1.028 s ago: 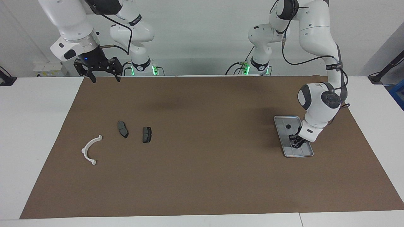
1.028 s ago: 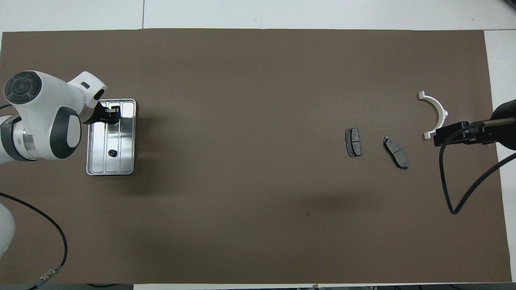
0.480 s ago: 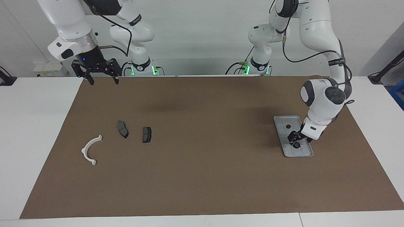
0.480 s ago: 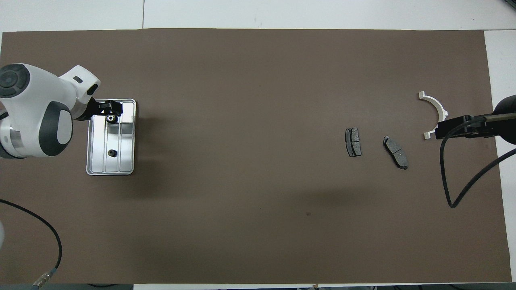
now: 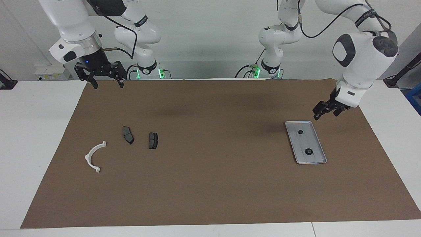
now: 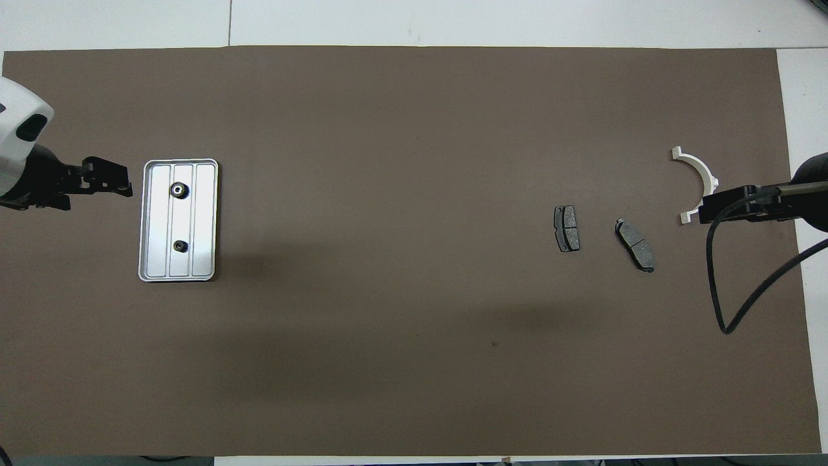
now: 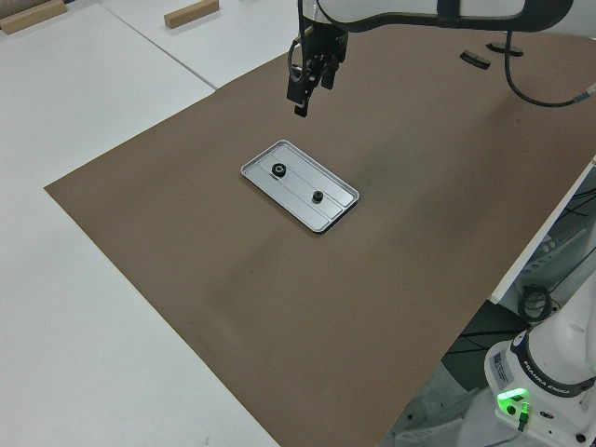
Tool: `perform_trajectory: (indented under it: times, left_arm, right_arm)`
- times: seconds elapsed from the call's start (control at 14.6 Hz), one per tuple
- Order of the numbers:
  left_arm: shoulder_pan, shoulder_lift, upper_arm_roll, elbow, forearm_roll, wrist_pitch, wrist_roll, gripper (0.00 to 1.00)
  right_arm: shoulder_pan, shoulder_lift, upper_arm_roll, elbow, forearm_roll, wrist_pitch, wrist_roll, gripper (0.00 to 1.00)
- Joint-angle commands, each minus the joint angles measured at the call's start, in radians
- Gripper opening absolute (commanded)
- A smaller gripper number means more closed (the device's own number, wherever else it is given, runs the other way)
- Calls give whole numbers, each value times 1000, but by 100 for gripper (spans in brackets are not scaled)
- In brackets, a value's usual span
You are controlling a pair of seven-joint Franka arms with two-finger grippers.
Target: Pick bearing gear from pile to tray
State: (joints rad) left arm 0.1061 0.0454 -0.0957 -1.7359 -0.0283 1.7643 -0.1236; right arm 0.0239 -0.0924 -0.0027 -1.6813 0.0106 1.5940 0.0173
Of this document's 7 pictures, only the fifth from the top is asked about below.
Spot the silver metal tray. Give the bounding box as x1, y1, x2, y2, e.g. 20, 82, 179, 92
285, 120, 328, 165

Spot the long dark brake pad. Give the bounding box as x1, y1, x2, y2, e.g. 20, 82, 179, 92
122, 126, 135, 145

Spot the black slanted stand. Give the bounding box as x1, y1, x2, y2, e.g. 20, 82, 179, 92
383, 52, 421, 89

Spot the blue box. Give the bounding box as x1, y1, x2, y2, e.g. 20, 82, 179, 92
406, 84, 421, 116

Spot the black table clamp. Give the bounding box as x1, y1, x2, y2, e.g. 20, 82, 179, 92
0, 68, 18, 90

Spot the brown table mat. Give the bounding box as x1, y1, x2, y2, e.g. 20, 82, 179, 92
20, 78, 421, 229

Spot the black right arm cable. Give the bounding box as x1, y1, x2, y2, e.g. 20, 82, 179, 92
99, 13, 138, 60

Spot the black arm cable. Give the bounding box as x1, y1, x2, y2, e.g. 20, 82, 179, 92
99, 13, 138, 60
298, 0, 392, 38

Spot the white wall box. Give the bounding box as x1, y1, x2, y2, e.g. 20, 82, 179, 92
35, 64, 72, 81

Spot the white semicircular plastic bracket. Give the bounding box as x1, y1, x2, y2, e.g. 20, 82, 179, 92
85, 141, 107, 173

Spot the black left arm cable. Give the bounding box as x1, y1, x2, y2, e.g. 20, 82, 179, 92
298, 0, 392, 38

